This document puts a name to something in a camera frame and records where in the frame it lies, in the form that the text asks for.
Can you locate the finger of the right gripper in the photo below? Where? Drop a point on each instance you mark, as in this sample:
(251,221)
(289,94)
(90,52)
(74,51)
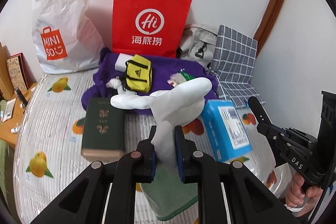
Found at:
(258,110)

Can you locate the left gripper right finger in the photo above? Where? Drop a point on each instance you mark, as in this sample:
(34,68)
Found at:
(227,193)

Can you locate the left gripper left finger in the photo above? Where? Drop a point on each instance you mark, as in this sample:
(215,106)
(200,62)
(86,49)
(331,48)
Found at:
(104,193)

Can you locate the white glove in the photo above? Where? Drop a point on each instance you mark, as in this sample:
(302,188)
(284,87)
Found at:
(170,108)

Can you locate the yellow black small pouch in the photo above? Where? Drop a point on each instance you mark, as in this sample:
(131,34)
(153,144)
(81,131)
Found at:
(138,74)

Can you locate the green wet wipes pack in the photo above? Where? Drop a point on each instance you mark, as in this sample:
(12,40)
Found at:
(186,76)

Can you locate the person right hand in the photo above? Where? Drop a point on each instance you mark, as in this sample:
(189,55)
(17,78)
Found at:
(296,194)

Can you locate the blue tissue pack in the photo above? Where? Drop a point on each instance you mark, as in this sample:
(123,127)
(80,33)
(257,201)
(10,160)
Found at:
(225,131)

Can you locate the grey checked cushion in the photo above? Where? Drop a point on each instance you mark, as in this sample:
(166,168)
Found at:
(232,65)

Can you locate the fruit pattern tablecloth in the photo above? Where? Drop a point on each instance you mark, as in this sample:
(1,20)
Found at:
(48,127)

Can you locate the dark green gift box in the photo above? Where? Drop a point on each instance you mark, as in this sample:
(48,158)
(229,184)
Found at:
(104,131)

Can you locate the beige backpack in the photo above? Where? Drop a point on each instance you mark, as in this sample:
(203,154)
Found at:
(198,43)

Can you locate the green bed sheet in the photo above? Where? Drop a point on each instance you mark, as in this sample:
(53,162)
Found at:
(7,158)

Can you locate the white tube on nightstand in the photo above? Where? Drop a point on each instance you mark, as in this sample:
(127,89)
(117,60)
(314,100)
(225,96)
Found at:
(15,129)

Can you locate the wooden nightstand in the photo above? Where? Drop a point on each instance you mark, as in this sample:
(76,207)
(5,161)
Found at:
(5,129)

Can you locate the purple towel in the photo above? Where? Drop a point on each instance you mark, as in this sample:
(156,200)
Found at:
(163,68)

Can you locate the small dark bottle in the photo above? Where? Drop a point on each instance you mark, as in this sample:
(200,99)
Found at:
(21,97)

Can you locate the white sachet on nightstand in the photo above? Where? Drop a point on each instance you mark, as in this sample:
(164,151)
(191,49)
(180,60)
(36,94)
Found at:
(7,113)

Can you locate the wooden headboard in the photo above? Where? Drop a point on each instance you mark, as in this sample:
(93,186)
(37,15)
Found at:
(7,89)

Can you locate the patterned brown book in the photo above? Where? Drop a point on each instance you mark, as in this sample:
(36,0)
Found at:
(16,70)

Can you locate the red paper shopping bag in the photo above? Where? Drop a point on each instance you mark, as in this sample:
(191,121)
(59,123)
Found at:
(148,27)

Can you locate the white Miniso plastic bag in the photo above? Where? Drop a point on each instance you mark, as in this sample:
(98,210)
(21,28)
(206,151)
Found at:
(65,39)

